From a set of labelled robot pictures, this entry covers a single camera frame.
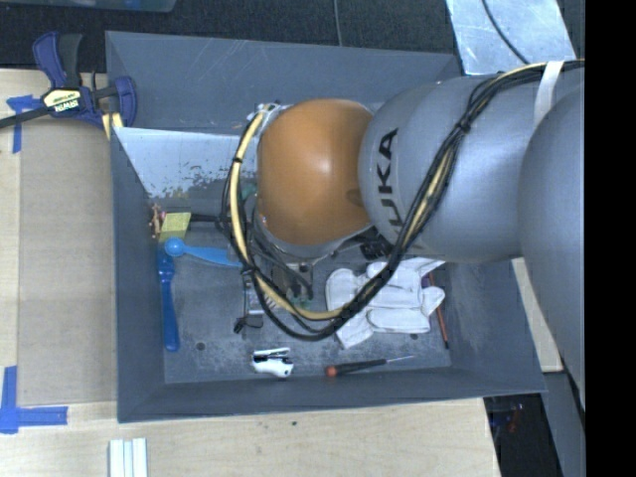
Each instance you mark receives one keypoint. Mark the white and black small toy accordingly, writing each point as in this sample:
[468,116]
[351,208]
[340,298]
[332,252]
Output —
[272,365]

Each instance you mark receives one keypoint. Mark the white work glove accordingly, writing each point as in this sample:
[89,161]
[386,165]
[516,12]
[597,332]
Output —
[392,306]

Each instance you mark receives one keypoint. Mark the grey metal bin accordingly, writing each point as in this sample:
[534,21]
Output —
[208,82]

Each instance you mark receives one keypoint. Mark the pale wood flat board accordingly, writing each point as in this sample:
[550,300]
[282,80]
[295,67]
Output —
[64,266]

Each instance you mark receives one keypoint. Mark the blue plastic spoon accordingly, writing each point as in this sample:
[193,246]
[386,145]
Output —
[199,253]

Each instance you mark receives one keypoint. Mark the yellow sponge block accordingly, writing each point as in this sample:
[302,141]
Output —
[175,226]

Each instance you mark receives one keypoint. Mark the black screwdriver with orange end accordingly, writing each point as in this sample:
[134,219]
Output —
[363,365]

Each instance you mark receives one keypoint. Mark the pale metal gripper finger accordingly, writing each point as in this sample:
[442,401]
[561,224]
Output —
[247,282]
[255,304]

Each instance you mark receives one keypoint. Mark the small black clip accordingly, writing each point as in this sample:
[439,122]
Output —
[250,323]

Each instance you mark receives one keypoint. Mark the small brown toy figure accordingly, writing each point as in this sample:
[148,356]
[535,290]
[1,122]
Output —
[156,221]

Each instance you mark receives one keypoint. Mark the thin orange pencil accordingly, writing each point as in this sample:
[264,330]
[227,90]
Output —
[440,316]

